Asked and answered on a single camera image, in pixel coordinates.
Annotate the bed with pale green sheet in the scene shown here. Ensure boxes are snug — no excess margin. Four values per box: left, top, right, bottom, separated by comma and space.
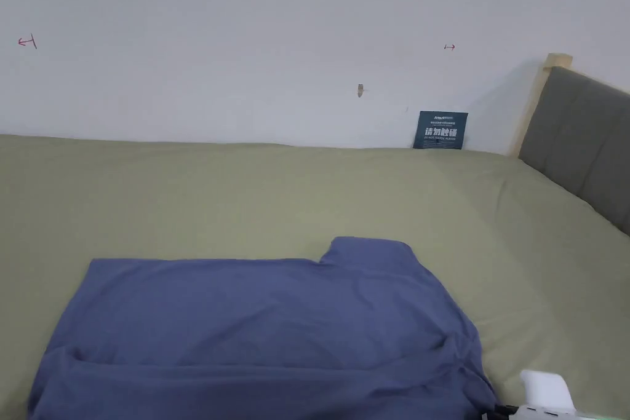
0, 133, 630, 420

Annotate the grey padded headboard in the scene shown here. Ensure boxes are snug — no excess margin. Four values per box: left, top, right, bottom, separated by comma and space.
508, 53, 630, 238

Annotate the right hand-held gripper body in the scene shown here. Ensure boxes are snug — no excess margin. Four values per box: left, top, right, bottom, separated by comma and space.
494, 369, 630, 420

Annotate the dark blue sign card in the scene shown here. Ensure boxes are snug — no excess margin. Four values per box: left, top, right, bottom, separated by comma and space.
413, 111, 469, 151

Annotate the dark blue shirt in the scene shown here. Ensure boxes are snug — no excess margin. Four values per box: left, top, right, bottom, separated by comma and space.
26, 236, 499, 420

